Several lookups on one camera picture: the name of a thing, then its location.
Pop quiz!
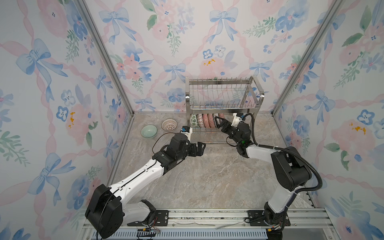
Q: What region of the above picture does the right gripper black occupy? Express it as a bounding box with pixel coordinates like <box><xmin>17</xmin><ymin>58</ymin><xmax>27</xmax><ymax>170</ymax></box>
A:
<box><xmin>215</xmin><ymin>117</ymin><xmax>241</xmax><ymax>148</ymax></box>

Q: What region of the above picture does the green geometric pattern bowl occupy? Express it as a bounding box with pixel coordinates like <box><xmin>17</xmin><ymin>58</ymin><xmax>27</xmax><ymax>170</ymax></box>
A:
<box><xmin>208</xmin><ymin>114</ymin><xmax>216</xmax><ymax>128</ymax></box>

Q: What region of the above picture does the green leaf pattern bowl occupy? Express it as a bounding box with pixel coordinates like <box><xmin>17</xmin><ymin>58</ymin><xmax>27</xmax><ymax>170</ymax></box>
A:
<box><xmin>191</xmin><ymin>114</ymin><xmax>200</xmax><ymax>128</ymax></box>

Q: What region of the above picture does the steel two-tier dish rack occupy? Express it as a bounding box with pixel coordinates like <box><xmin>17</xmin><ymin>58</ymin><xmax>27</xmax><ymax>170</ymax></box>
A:
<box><xmin>185</xmin><ymin>76</ymin><xmax>265</xmax><ymax>144</ymax></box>

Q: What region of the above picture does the maroon patterned white bowl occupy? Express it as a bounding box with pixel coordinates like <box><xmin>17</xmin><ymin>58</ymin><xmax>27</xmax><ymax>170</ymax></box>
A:
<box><xmin>161</xmin><ymin>119</ymin><xmax>178</xmax><ymax>132</ymax></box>

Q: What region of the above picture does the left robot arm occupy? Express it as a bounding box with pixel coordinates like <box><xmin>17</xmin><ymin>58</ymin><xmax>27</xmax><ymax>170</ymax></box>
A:
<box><xmin>85</xmin><ymin>133</ymin><xmax>206</xmax><ymax>239</ymax></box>

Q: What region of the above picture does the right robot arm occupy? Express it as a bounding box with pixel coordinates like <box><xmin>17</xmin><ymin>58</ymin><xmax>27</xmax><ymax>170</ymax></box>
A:
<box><xmin>214</xmin><ymin>116</ymin><xmax>323</xmax><ymax>234</ymax></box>

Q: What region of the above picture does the mint green bowl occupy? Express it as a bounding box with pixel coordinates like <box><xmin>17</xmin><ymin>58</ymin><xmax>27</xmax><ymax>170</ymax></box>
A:
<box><xmin>141</xmin><ymin>125</ymin><xmax>158</xmax><ymax>138</ymax></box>

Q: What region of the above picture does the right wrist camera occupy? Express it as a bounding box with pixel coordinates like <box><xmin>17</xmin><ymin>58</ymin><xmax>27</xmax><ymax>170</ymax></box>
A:
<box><xmin>232</xmin><ymin>113</ymin><xmax>243</xmax><ymax>128</ymax></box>

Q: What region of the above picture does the black corrugated cable conduit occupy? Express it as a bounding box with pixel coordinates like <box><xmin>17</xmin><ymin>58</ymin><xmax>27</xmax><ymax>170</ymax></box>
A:
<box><xmin>242</xmin><ymin>112</ymin><xmax>324</xmax><ymax>193</ymax></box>

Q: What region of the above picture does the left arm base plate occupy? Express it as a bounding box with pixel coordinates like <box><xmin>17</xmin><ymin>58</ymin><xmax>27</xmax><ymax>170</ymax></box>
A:
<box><xmin>127</xmin><ymin>210</ymin><xmax>170</xmax><ymax>228</ymax></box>

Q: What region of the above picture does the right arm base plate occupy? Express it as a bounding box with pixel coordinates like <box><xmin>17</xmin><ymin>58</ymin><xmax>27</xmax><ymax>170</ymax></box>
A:
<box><xmin>244</xmin><ymin>210</ymin><xmax>291</xmax><ymax>228</ymax></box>

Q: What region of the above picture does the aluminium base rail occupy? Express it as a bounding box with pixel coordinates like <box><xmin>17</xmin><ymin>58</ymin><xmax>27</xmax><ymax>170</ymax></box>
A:
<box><xmin>109</xmin><ymin>209</ymin><xmax>340</xmax><ymax>240</ymax></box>

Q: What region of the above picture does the left aluminium frame post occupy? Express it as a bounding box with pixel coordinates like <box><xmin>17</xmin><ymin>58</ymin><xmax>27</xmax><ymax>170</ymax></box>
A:
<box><xmin>74</xmin><ymin>0</ymin><xmax>134</xmax><ymax>117</ymax></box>

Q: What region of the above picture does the aluminium frame post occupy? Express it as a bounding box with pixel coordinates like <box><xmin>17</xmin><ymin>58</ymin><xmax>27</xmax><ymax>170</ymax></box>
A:
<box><xmin>271</xmin><ymin>0</ymin><xmax>344</xmax><ymax>117</ymax></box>
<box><xmin>74</xmin><ymin>0</ymin><xmax>134</xmax><ymax>117</ymax></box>

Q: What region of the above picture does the right aluminium frame post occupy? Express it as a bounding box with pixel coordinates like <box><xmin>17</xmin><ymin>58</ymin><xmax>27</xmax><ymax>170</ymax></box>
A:
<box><xmin>271</xmin><ymin>0</ymin><xmax>344</xmax><ymax>117</ymax></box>

